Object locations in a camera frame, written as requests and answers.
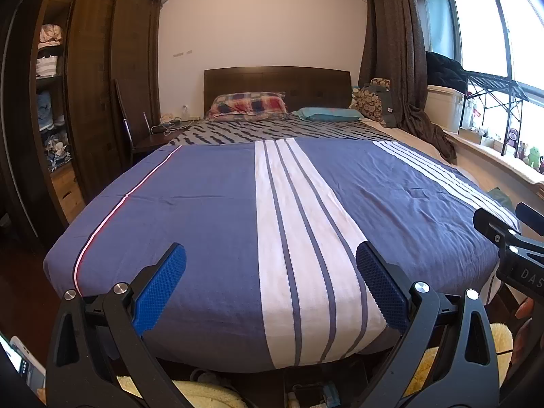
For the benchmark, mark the patterned cloth bundle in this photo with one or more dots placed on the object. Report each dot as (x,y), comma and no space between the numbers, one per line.
(57,153)

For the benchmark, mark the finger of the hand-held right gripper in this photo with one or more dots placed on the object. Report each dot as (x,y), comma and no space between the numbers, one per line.
(493,227)
(533,221)

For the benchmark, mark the black drying rack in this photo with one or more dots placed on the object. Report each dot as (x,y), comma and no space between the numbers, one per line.
(497,87)

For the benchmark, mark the plaid pillow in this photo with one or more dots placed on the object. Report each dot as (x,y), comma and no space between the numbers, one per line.
(248,104)

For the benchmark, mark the dark wooden nightstand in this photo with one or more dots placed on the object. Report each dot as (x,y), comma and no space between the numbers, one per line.
(153,141)

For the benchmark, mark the white smartphone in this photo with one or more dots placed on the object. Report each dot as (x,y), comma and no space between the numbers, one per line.
(21,365)

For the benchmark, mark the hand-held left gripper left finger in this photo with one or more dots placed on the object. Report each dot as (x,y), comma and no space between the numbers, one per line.
(163,289)

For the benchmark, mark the folded chair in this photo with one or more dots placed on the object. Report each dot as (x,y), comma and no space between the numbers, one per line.
(125,119)

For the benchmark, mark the grey zebra patterned blanket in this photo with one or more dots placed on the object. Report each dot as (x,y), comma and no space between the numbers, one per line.
(276,129)

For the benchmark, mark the dark wooden headboard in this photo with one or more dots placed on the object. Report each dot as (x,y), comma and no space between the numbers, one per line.
(276,80)

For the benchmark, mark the black jacket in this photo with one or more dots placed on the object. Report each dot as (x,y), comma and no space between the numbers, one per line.
(444,72)

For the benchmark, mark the blue white striped blanket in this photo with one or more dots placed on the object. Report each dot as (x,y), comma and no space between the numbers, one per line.
(212,221)

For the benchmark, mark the grey roller blind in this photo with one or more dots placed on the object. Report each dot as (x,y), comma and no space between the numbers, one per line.
(437,12)

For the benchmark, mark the white storage box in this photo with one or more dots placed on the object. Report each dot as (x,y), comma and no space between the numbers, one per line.
(444,108)

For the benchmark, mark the green frog plush toy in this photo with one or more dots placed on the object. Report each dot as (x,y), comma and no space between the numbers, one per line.
(533,156)

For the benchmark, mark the monkey plush toy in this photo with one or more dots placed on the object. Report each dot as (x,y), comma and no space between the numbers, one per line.
(513,138)

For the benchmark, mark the green cloth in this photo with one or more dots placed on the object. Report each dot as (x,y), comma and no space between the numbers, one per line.
(501,197)

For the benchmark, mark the teal pillow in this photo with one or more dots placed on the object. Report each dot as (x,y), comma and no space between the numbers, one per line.
(327,114)

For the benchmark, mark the bear print bag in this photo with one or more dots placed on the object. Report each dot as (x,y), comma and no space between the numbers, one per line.
(372,102)

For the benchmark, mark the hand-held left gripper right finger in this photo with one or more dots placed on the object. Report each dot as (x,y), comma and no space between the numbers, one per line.
(380,287)

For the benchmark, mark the pink cloth bundle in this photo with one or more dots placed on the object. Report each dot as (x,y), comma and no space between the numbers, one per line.
(51,36)

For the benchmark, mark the dark wooden wardrobe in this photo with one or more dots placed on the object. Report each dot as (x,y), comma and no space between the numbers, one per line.
(110,72)

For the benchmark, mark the cardboard box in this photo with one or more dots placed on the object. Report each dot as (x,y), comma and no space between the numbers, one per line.
(478,138)

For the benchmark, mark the brown curtain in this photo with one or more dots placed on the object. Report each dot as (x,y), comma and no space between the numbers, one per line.
(395,51)

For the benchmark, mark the window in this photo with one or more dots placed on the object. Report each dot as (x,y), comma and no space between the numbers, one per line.
(501,29)

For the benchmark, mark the white folded clothes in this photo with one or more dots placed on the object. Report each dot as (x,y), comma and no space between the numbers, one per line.
(49,66)

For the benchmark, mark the person's right hand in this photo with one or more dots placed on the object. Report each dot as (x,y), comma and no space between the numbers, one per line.
(526,308)

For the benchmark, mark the black storage tray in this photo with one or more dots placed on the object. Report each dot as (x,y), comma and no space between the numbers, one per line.
(314,395)

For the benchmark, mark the blue folded clothes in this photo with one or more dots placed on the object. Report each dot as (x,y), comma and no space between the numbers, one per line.
(49,110)

